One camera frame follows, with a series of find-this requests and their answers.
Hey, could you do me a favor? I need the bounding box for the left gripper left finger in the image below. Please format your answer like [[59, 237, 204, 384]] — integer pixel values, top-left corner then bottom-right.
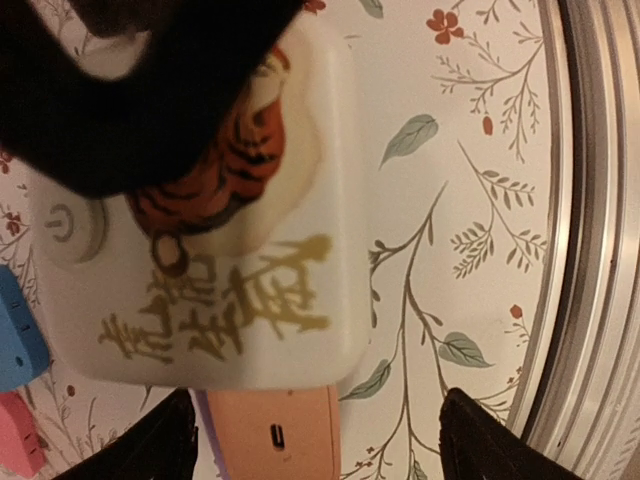
[[57, 389, 198, 480]]

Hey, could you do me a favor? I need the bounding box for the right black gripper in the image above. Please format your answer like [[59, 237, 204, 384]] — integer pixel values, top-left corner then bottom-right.
[[1, 1, 303, 198]]

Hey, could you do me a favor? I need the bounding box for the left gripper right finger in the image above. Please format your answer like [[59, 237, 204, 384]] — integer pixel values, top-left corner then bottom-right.
[[439, 388, 580, 480]]

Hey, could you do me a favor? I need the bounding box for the purple power strip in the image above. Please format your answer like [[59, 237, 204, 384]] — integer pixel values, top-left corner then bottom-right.
[[193, 390, 227, 479]]

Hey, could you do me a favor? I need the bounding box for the salmon small cube adapter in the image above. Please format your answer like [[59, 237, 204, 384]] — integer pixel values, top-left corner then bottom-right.
[[207, 386, 341, 479]]

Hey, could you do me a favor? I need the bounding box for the white tiger plug adapter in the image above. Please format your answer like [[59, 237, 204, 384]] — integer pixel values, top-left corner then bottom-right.
[[27, 14, 369, 390]]

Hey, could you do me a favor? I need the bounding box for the pink flat plug adapter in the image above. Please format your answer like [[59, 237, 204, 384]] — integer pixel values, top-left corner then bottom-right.
[[1, 392, 46, 479]]

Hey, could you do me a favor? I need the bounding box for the blue flat plug adapter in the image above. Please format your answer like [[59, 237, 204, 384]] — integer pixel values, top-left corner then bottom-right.
[[0, 265, 50, 393]]

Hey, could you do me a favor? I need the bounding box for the floral table mat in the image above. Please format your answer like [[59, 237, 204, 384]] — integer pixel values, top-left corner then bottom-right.
[[1, 1, 552, 479]]

